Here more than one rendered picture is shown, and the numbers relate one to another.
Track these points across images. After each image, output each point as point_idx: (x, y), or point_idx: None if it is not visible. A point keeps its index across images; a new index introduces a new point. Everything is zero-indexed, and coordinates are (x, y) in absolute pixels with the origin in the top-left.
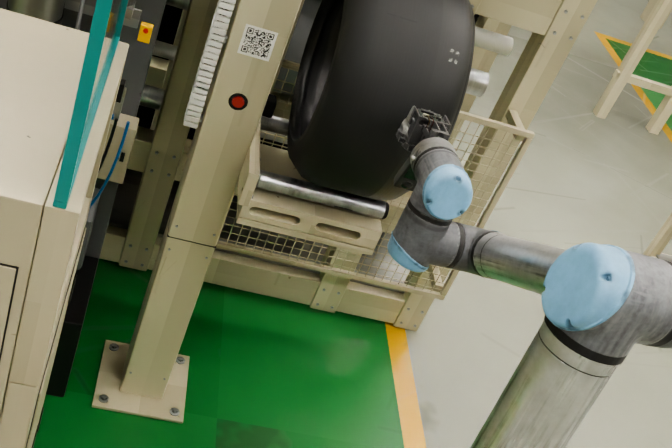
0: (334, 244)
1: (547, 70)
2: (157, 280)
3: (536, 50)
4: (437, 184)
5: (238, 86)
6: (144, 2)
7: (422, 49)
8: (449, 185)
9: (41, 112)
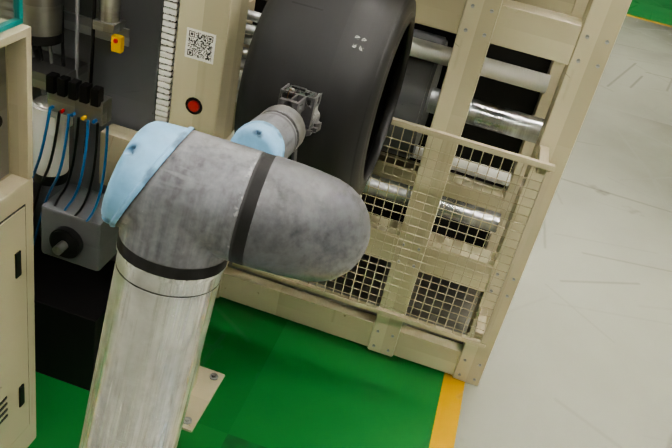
0: None
1: (577, 102)
2: None
3: (562, 81)
4: (236, 138)
5: (191, 90)
6: (143, 26)
7: (324, 35)
8: (249, 140)
9: None
